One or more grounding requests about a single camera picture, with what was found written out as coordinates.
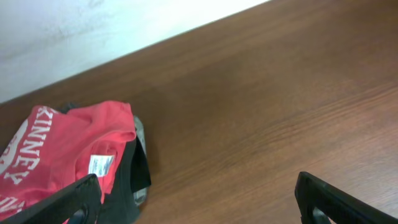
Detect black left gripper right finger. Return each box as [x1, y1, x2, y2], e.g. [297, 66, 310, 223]
[295, 172, 397, 224]

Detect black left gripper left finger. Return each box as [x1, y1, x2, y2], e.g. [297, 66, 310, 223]
[1, 174, 101, 224]

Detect orange printed t-shirt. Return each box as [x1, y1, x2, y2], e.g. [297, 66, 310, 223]
[1, 101, 136, 220]

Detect black folded garment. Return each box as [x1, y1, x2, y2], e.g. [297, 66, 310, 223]
[57, 101, 151, 223]

